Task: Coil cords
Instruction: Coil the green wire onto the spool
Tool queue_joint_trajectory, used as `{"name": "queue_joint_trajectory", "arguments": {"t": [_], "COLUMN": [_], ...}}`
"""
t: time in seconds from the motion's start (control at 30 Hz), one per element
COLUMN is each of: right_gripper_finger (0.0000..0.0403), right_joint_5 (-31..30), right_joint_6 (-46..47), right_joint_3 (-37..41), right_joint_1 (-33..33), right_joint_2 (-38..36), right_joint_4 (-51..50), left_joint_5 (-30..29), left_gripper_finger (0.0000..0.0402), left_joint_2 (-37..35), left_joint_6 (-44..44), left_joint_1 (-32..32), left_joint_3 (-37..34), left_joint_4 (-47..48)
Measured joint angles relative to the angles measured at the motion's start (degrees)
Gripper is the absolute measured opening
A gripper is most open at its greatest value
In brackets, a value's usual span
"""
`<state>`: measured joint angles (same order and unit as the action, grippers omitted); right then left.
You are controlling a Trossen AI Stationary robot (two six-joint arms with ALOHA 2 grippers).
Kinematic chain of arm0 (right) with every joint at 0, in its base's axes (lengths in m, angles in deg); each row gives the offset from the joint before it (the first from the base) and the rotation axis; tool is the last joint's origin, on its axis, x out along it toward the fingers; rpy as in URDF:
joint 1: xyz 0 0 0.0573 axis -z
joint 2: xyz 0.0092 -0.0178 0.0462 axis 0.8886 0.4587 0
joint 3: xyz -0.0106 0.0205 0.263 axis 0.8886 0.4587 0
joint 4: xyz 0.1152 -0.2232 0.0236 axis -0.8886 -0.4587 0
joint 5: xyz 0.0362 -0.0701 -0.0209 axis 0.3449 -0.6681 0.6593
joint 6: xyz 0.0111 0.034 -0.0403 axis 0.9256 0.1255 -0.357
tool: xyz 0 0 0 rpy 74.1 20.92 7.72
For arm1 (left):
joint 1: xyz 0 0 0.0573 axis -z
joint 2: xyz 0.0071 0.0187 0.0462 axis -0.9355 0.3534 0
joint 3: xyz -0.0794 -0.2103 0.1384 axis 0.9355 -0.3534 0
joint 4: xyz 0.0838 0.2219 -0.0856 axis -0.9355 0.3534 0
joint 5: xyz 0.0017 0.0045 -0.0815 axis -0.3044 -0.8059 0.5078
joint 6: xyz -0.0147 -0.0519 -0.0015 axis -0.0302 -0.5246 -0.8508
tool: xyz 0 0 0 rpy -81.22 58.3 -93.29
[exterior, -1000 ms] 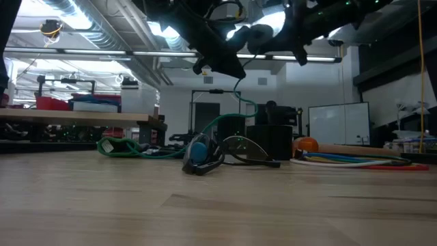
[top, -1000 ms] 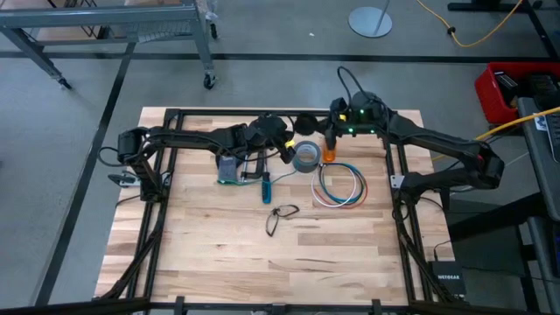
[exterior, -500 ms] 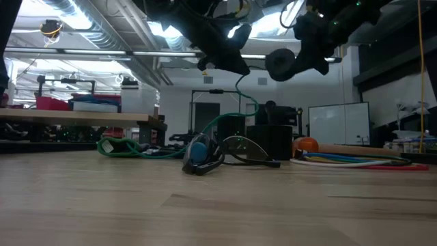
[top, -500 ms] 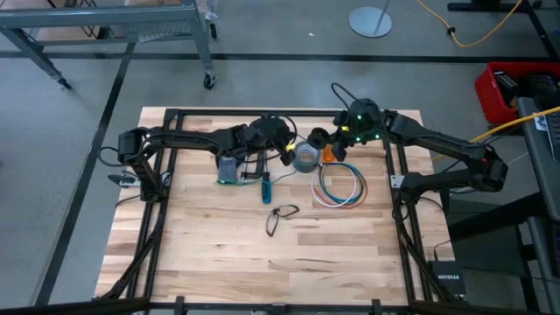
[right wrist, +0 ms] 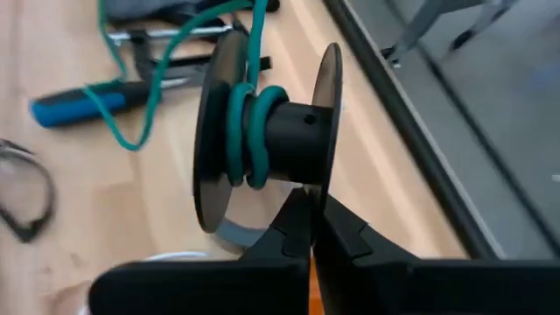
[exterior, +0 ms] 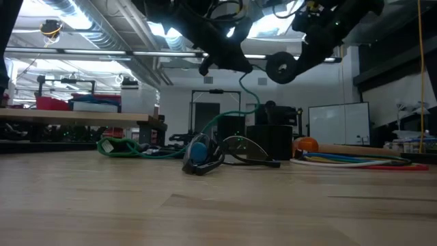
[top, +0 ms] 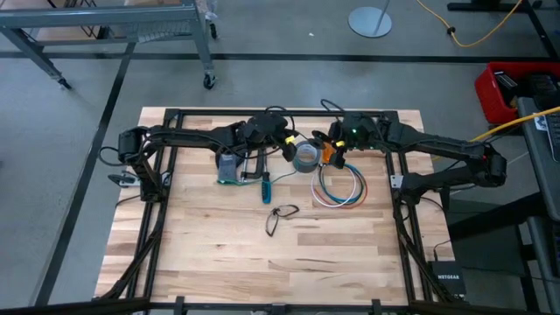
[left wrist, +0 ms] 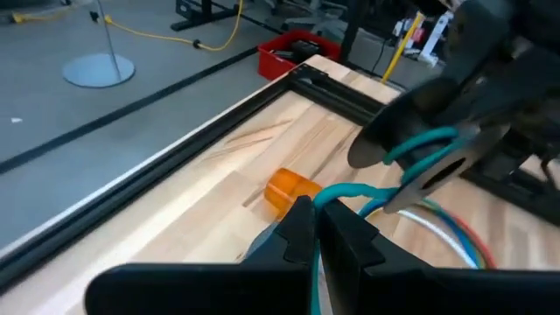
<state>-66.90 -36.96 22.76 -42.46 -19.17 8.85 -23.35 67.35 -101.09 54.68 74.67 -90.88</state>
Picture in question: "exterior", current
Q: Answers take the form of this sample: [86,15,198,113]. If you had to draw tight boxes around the black square box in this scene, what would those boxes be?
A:
[216,115,246,141]

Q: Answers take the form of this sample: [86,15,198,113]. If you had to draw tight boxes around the black ceiling-hung device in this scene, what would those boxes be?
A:
[38,19,65,39]

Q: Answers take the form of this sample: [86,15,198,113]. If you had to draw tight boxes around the orange translucent bottle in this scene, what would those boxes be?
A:
[292,136,320,159]

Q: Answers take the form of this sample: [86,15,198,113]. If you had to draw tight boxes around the black equipment box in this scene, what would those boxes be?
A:
[254,100,304,126]

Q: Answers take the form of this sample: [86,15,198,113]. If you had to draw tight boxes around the white box with blue cables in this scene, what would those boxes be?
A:
[69,94,123,113]

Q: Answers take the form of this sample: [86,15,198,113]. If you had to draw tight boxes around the dark green coiled cable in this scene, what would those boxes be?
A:
[337,154,413,166]

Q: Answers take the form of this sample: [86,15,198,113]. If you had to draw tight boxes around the yellow hanging cable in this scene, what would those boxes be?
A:
[417,0,427,154]

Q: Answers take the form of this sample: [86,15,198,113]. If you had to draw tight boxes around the black-framed safety glasses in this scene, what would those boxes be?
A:
[181,133,282,176]

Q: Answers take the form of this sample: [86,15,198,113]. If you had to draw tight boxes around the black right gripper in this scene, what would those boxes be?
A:
[292,0,363,77]

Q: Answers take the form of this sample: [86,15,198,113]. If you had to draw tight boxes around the red plastic bin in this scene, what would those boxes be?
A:
[35,96,72,111]

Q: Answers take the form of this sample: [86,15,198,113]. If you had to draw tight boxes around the thin green cord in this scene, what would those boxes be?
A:
[126,72,261,161]

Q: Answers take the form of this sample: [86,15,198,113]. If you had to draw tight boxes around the white whiteboard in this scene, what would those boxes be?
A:
[307,101,371,146]

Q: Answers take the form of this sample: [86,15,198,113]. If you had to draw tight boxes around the colourful hoops pile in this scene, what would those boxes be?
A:
[289,158,393,169]

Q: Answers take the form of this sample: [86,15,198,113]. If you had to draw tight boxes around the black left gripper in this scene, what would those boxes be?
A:
[170,6,254,77]

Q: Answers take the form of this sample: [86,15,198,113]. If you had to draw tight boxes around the long ceiling light tube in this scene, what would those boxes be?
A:
[3,46,208,58]

